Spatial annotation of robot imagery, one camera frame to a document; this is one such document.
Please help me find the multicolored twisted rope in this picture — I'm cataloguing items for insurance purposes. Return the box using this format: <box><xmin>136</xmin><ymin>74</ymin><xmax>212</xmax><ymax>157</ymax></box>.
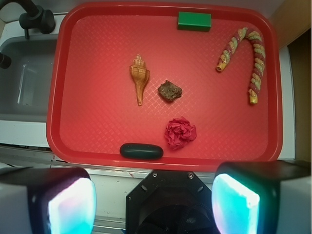
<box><xmin>215</xmin><ymin>27</ymin><xmax>266</xmax><ymax>105</ymax></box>

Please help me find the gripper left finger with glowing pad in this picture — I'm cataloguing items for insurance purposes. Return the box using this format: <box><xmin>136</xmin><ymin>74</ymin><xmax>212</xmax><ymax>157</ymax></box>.
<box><xmin>0</xmin><ymin>167</ymin><xmax>96</xmax><ymax>234</ymax></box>

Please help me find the red plastic tray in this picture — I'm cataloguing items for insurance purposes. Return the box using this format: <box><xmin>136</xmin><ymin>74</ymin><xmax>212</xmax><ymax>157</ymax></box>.
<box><xmin>47</xmin><ymin>2</ymin><xmax>283</xmax><ymax>172</ymax></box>

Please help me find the brown spiral seashell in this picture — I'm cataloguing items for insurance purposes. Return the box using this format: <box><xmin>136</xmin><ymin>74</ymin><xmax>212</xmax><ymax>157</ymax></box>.
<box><xmin>129</xmin><ymin>54</ymin><xmax>150</xmax><ymax>106</ymax></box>

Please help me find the crumpled red paper ball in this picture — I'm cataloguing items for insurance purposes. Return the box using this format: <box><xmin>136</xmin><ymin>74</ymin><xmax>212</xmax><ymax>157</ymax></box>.
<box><xmin>164</xmin><ymin>117</ymin><xmax>197</xmax><ymax>150</ymax></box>

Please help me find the black faucet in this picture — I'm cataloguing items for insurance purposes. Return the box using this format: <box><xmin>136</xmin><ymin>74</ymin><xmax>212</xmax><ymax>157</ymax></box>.
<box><xmin>0</xmin><ymin>0</ymin><xmax>56</xmax><ymax>39</ymax></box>

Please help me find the brown rough rock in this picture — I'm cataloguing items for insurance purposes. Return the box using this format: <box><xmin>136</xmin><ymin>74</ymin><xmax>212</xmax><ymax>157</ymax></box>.
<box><xmin>157</xmin><ymin>80</ymin><xmax>183</xmax><ymax>102</ymax></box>

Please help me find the dark green oval case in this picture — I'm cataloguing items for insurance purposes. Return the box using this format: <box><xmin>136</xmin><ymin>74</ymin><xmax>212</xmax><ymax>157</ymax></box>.
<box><xmin>119</xmin><ymin>143</ymin><xmax>164</xmax><ymax>160</ymax></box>

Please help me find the green rectangular block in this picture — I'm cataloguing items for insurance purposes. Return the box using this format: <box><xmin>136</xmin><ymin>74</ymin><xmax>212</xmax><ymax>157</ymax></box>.
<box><xmin>177</xmin><ymin>12</ymin><xmax>212</xmax><ymax>32</ymax></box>

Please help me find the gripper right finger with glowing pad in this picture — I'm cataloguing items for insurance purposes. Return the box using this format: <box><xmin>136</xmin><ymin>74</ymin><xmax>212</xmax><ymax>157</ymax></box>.
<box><xmin>212</xmin><ymin>161</ymin><xmax>312</xmax><ymax>234</ymax></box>

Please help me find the grey sink basin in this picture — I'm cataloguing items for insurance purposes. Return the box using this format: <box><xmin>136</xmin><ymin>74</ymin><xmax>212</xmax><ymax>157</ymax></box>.
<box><xmin>0</xmin><ymin>34</ymin><xmax>58</xmax><ymax>122</ymax></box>

